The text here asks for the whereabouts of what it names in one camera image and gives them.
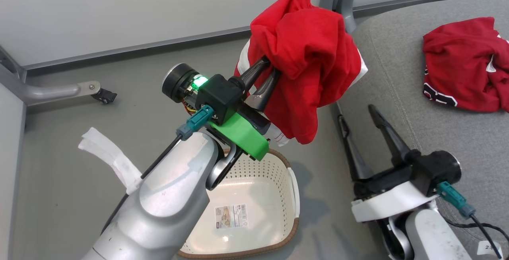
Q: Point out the red jersey with white trim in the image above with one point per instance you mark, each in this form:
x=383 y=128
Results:
x=310 y=53

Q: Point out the grey fabric sofa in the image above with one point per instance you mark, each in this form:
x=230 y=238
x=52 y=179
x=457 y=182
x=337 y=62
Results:
x=445 y=132

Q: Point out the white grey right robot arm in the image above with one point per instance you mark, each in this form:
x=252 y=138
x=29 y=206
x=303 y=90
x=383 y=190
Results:
x=429 y=236

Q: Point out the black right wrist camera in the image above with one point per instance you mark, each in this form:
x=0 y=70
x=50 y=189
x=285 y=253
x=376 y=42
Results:
x=437 y=168

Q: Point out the red shirt with white label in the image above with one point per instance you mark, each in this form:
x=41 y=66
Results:
x=465 y=65

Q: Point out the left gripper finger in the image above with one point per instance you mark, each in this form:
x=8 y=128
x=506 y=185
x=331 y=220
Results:
x=266 y=93
x=252 y=73

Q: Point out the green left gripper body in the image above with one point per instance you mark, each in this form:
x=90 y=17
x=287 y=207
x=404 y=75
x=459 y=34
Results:
x=242 y=134

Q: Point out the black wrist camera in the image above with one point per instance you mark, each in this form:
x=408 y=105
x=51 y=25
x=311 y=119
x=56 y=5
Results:
x=218 y=93
x=437 y=168

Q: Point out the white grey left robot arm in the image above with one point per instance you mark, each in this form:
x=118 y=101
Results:
x=167 y=196

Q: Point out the teal camera connector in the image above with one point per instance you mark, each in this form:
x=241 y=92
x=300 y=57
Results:
x=453 y=198
x=197 y=121

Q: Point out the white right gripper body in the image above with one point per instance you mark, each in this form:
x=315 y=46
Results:
x=389 y=202

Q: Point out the teal right camera connector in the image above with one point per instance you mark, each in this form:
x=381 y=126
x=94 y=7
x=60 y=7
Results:
x=453 y=198

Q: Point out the teal left camera connector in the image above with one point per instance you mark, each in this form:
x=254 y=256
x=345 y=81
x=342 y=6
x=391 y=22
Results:
x=197 y=121

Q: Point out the long grey partition foot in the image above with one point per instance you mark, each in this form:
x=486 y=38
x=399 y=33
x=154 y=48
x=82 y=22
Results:
x=55 y=92

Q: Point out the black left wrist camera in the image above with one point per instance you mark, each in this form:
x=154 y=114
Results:
x=218 y=93

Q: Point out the white perforated laundry basket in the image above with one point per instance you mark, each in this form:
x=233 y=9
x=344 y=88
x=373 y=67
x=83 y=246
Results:
x=254 y=188

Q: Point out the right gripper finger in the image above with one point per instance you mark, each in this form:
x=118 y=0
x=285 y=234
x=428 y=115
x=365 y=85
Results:
x=354 y=156
x=391 y=138

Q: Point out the black caster wheel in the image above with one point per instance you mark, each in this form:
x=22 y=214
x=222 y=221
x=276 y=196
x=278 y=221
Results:
x=104 y=96

